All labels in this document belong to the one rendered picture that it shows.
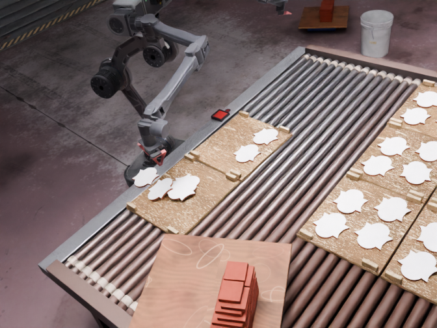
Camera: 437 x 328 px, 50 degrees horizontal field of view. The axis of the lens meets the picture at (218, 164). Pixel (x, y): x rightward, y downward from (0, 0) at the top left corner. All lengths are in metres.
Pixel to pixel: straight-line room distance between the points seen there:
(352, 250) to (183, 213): 0.73
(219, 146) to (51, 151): 2.34
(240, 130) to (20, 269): 1.87
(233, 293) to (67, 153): 3.08
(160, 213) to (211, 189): 0.26
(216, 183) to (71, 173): 2.11
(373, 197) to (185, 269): 0.85
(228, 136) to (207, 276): 0.94
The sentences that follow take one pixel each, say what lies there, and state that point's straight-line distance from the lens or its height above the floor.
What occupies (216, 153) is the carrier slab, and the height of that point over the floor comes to 0.94.
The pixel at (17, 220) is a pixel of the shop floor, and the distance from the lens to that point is 3.92.
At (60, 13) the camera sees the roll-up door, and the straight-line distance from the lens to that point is 7.03.
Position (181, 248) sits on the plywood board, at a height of 1.04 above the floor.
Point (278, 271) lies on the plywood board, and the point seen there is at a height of 1.04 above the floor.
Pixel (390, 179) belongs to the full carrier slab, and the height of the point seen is 0.94.
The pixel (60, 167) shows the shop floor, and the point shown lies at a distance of 4.21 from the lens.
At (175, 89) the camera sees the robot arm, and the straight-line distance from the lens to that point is 2.05.
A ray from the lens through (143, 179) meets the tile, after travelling 2.33.
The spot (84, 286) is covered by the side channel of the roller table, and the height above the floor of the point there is 0.95.
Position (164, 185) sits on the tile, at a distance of 2.20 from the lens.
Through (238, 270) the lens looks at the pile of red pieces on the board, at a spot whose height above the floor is 1.21.
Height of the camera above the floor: 2.43
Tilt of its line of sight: 41 degrees down
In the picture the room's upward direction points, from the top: 11 degrees counter-clockwise
